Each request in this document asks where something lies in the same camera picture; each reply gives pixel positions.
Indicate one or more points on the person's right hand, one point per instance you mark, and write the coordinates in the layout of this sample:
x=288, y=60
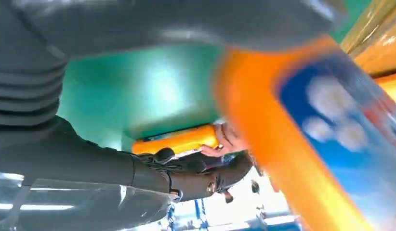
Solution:
x=228, y=142

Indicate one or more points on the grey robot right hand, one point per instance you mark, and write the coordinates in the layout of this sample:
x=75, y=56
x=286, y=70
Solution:
x=153, y=19

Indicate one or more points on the green table mat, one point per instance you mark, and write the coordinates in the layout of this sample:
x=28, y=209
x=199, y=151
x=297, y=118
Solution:
x=137, y=89

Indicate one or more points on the yellow plastic sheet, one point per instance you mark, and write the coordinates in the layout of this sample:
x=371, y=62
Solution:
x=376, y=47

